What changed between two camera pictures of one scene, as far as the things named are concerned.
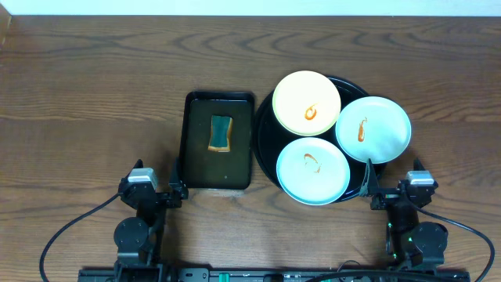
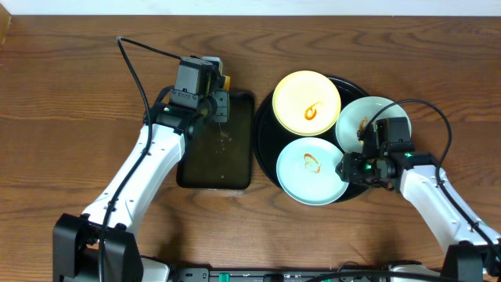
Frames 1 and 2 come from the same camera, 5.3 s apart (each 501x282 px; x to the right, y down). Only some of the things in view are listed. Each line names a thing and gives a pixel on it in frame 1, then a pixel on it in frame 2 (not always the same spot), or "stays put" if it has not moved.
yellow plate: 306,103 stays put
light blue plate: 313,171 stays put
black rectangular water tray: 209,170 stays put
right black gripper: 394,200 to 350,168
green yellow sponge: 221,127 to 227,84
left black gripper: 157,197 to 221,106
